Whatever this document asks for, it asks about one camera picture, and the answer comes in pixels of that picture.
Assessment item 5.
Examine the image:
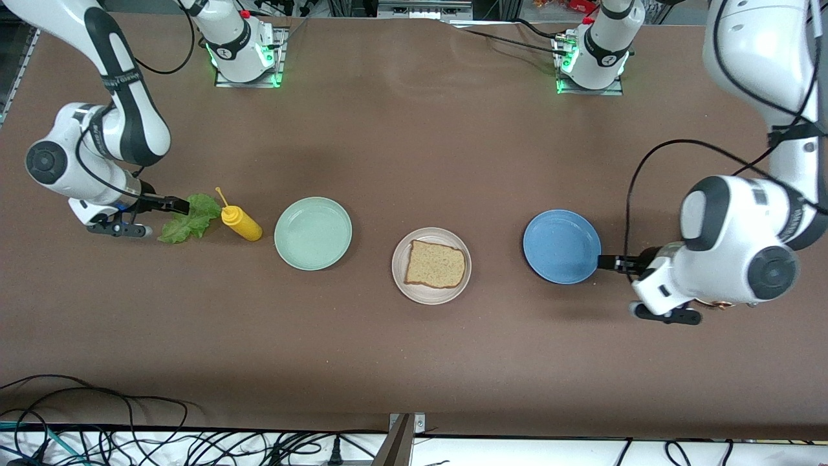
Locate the green lettuce leaf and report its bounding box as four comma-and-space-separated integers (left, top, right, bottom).
157, 193, 223, 245

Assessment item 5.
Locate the brown bread slice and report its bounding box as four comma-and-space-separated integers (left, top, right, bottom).
404, 239, 466, 289

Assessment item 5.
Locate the blue plate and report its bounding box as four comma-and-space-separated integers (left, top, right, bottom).
523, 208, 602, 285

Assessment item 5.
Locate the mint green plate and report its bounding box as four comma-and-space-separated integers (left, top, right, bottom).
274, 196, 353, 271

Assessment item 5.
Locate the beige plate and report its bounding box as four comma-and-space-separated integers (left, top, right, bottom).
391, 227, 472, 305

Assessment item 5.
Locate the white toaster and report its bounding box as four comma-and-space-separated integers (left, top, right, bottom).
695, 296, 761, 311

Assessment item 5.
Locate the yellow mustard squeeze bottle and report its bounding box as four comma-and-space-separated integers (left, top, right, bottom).
215, 186, 264, 242

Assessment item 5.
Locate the red package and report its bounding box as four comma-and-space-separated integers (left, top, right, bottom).
534, 0, 599, 15

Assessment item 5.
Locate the grey power strip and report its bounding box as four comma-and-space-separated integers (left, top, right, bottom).
377, 0, 474, 20

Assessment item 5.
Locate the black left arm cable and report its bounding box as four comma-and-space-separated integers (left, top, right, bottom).
624, 139, 828, 260

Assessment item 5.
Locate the black cable with brass plug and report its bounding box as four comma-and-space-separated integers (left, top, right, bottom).
76, 107, 146, 200

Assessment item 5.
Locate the black looping arm cable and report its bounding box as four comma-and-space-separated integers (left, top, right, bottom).
135, 0, 196, 76

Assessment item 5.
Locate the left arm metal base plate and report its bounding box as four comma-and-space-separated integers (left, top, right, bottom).
553, 36, 625, 96

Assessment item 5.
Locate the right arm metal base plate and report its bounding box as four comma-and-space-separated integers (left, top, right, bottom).
213, 26, 289, 88

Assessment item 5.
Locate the long aluminium edge rail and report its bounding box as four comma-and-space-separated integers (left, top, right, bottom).
0, 26, 41, 127

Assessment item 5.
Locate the long black table cable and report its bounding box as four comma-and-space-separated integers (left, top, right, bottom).
0, 374, 208, 466

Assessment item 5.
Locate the black base cable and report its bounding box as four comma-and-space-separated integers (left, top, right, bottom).
461, 28, 562, 56
514, 17, 565, 42

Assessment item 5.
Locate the teal cable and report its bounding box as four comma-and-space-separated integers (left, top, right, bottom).
0, 421, 88, 466

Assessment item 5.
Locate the grey metal bracket post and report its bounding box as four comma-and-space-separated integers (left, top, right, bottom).
372, 412, 426, 466

